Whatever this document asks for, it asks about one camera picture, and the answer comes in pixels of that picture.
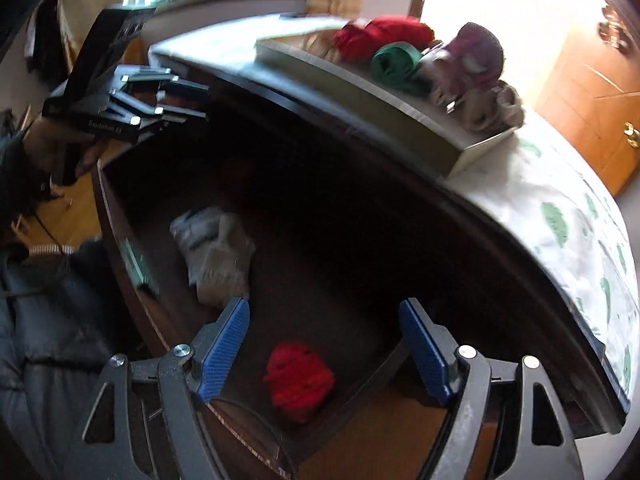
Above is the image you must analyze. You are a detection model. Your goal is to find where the metal drawer lock plate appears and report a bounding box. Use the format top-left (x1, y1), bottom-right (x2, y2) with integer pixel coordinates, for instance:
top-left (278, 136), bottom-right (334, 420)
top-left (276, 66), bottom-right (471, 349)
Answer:
top-left (117, 237), bottom-right (161, 293)

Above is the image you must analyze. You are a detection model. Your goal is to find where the green underwear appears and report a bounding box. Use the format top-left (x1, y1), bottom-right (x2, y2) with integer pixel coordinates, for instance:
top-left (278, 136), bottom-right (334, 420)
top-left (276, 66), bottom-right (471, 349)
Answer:
top-left (370, 42), bottom-right (431, 97)

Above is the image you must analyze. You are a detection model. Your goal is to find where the dark wooden table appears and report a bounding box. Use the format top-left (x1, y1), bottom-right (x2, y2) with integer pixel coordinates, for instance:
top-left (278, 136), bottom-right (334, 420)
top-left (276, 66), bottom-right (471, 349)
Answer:
top-left (150, 45), bottom-right (628, 436)

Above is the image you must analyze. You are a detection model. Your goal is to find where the pink white underwear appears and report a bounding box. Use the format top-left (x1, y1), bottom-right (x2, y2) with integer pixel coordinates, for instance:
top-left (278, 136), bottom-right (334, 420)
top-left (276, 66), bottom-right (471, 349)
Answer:
top-left (420, 45), bottom-right (481, 111)

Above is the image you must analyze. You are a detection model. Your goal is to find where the shallow cardboard box tray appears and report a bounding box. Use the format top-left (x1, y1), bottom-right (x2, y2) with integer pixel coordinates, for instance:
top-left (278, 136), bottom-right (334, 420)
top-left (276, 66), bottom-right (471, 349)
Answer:
top-left (255, 25), bottom-right (523, 178)

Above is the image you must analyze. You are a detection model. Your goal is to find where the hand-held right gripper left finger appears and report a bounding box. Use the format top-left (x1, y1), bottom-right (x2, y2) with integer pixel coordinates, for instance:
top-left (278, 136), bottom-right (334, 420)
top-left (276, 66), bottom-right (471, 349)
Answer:
top-left (75, 296), bottom-right (251, 480)

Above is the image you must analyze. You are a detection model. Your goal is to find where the orange wooden door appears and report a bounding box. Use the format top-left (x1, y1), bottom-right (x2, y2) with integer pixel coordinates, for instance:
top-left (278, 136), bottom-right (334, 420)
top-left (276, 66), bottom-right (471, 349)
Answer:
top-left (530, 0), bottom-right (640, 196)

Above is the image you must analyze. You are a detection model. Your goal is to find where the cloud print tablecloth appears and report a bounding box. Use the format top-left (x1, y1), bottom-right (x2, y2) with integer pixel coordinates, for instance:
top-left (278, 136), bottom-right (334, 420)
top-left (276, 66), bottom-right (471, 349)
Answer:
top-left (150, 15), bottom-right (640, 406)

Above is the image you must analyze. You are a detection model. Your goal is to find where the beige sock pair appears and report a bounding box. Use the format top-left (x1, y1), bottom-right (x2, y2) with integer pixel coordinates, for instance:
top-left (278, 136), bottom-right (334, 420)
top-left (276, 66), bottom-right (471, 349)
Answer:
top-left (187, 215), bottom-right (257, 306)

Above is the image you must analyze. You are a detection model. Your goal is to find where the dark wooden drawer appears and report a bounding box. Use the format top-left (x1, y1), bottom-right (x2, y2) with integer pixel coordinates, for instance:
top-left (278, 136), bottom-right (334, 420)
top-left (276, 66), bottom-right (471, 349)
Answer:
top-left (92, 75), bottom-right (416, 480)

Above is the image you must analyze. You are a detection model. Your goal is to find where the beige brown sock bundle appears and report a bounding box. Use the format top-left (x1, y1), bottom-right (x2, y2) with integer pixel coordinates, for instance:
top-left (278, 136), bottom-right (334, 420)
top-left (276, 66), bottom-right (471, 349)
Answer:
top-left (462, 82), bottom-right (526, 133)

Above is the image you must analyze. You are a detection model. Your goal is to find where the grey coiled cable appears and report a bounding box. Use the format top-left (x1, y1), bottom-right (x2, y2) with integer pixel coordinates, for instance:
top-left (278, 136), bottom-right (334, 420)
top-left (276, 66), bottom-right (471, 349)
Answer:
top-left (27, 242), bottom-right (76, 258)

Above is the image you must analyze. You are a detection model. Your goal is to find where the large red underwear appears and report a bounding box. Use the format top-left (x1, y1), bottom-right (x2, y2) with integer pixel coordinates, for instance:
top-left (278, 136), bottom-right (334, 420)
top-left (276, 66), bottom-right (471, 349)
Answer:
top-left (367, 15), bottom-right (436, 53)

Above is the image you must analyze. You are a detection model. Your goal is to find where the bright red underwear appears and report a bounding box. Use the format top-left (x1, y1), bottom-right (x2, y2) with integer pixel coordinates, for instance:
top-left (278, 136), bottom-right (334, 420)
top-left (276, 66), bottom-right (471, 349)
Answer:
top-left (262, 341), bottom-right (336, 423)

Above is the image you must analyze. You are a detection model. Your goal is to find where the person's left hand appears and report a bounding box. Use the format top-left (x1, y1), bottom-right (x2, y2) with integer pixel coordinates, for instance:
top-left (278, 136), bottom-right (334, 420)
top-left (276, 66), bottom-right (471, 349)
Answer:
top-left (25, 120), bottom-right (108, 181)

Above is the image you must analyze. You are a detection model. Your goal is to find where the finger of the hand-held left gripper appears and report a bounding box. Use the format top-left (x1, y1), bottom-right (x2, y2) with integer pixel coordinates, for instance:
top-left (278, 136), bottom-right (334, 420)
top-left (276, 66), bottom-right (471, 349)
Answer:
top-left (110, 91), bottom-right (208, 133)
top-left (116, 69), bottom-right (210, 106)

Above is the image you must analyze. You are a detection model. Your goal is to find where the person's dark jacket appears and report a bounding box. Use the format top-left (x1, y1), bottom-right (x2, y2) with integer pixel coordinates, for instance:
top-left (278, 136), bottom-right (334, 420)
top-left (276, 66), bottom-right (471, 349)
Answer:
top-left (0, 240), bottom-right (136, 480)

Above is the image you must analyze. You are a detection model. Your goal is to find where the light grey underwear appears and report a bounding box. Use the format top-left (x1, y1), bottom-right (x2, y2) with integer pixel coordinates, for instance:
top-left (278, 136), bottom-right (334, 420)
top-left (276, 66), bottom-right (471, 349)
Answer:
top-left (170, 207), bottom-right (236, 261)

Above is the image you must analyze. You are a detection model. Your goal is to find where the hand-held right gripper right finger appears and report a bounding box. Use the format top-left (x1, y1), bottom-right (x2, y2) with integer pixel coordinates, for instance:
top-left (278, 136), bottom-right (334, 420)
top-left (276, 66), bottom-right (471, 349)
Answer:
top-left (398, 298), bottom-right (586, 480)

